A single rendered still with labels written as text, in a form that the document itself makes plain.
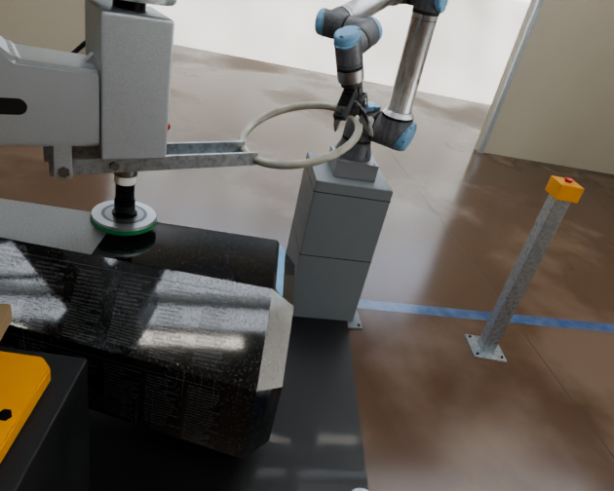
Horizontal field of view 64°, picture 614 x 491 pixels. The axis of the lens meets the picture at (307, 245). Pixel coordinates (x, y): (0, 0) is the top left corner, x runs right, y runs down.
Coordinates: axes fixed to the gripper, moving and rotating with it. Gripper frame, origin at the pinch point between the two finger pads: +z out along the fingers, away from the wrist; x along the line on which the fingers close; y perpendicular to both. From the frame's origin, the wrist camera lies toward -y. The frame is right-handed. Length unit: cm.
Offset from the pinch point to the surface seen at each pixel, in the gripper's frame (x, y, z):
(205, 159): 38, -38, -6
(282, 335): -2, -67, 37
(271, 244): 19, -36, 29
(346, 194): 22, 30, 53
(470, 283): -26, 114, 179
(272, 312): 1, -65, 29
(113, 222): 57, -69, 3
